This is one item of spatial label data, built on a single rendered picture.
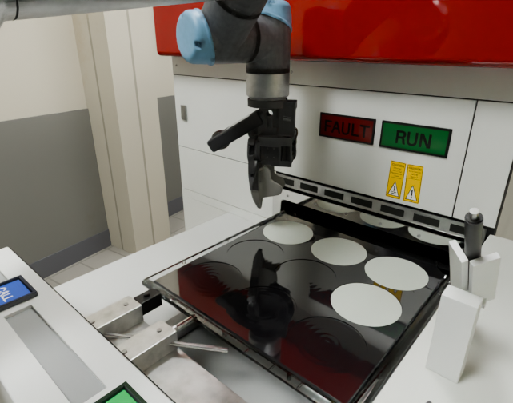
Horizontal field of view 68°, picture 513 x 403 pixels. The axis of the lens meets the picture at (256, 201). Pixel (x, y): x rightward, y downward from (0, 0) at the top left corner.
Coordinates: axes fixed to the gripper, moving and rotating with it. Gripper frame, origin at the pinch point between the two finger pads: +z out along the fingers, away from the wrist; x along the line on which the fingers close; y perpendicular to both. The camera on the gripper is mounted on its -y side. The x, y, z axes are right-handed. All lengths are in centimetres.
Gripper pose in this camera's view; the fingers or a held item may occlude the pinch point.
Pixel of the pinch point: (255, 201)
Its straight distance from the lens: 75.8
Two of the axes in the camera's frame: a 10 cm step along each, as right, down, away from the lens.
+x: 2.1, -3.7, 9.0
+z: 0.0, 9.2, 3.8
